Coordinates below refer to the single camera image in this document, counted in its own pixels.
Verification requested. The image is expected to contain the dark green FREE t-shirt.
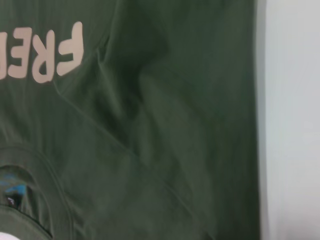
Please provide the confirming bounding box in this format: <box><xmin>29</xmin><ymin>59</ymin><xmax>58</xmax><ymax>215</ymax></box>
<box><xmin>0</xmin><ymin>0</ymin><xmax>262</xmax><ymax>240</ymax></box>

